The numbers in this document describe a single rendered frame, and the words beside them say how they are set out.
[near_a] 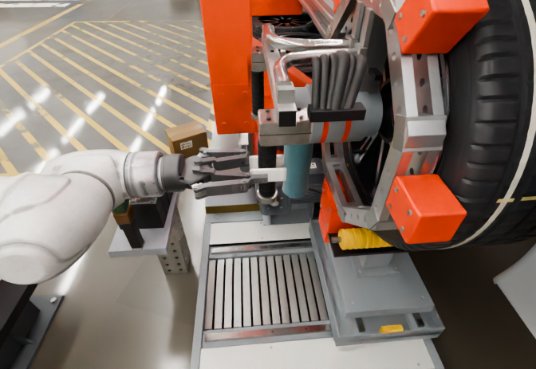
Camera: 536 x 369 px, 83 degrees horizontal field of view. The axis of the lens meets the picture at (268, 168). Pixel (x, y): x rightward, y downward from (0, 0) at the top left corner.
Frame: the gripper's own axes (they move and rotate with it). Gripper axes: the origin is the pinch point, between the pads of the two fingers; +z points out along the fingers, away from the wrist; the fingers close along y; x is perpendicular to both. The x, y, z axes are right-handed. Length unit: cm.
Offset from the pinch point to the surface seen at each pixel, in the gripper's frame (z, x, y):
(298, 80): 17, -9, -61
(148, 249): -35, -38, -11
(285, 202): 11, -52, -39
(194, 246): -32, -83, -43
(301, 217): 20, -74, -50
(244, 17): -3, 13, -60
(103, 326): -63, -83, -9
